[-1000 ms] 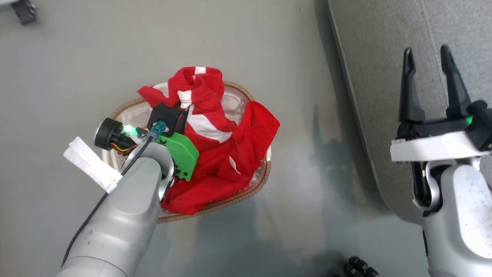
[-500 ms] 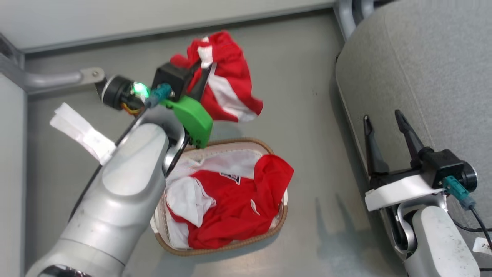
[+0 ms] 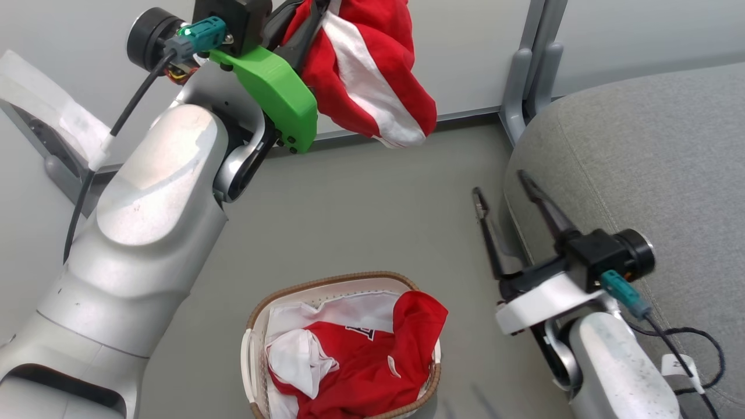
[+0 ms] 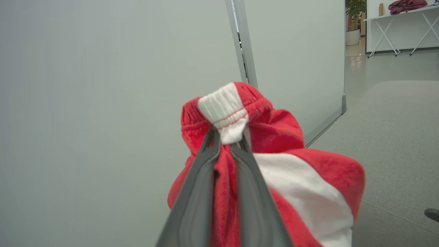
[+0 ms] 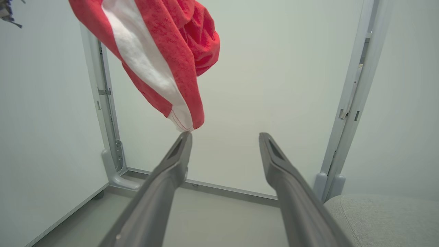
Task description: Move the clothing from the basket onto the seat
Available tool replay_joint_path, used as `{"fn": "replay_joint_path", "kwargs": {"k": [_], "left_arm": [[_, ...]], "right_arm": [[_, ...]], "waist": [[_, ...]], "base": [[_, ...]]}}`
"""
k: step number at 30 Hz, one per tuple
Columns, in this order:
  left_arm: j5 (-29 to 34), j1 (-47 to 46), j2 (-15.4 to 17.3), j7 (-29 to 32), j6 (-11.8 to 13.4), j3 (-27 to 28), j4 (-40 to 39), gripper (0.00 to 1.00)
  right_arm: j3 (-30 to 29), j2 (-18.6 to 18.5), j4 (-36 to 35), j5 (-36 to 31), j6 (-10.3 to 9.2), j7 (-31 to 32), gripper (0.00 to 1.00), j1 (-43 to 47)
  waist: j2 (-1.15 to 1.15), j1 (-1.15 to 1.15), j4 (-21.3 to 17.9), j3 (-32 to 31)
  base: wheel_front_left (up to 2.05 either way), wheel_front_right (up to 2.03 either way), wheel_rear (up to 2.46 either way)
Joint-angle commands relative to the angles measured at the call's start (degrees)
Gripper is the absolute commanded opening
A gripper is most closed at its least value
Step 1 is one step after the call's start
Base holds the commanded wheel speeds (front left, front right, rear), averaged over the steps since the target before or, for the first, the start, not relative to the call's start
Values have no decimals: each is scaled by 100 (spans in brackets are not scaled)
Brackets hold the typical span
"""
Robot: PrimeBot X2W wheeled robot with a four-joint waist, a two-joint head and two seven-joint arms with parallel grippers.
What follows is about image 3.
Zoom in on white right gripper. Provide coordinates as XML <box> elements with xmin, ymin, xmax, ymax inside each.
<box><xmin>473</xmin><ymin>170</ymin><xmax>606</xmax><ymax>335</ymax></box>

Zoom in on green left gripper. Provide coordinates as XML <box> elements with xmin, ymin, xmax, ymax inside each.
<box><xmin>208</xmin><ymin>0</ymin><xmax>331</xmax><ymax>155</ymax></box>

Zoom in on red white striped garment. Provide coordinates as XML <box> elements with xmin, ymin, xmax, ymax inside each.
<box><xmin>283</xmin><ymin>0</ymin><xmax>438</xmax><ymax>149</ymax></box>

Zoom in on red jersey with white trim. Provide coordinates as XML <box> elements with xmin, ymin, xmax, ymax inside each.
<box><xmin>269</xmin><ymin>290</ymin><xmax>449</xmax><ymax>419</ymax></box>

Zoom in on white basket liner cloth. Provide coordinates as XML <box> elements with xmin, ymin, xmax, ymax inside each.
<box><xmin>265</xmin><ymin>291</ymin><xmax>403</xmax><ymax>419</ymax></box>

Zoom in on white basket with brown rim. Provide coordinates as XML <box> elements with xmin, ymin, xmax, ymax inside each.
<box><xmin>240</xmin><ymin>271</ymin><xmax>442</xmax><ymax>419</ymax></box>

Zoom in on grey fabric sofa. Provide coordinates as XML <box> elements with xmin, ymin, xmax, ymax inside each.
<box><xmin>503</xmin><ymin>61</ymin><xmax>745</xmax><ymax>419</ymax></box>

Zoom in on black left cable teal plug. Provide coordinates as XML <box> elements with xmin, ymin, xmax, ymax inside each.
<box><xmin>63</xmin><ymin>16</ymin><xmax>228</xmax><ymax>264</ymax></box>

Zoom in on black cable teal plug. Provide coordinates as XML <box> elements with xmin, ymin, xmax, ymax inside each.
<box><xmin>599</xmin><ymin>269</ymin><xmax>726</xmax><ymax>419</ymax></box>
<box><xmin>63</xmin><ymin>16</ymin><xmax>228</xmax><ymax>264</ymax></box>

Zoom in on black right cable teal plug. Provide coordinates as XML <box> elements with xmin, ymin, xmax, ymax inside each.
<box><xmin>599</xmin><ymin>269</ymin><xmax>726</xmax><ymax>419</ymax></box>

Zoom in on grey double partition post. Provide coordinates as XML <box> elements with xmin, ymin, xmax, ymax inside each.
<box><xmin>499</xmin><ymin>0</ymin><xmax>568</xmax><ymax>146</ymax></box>

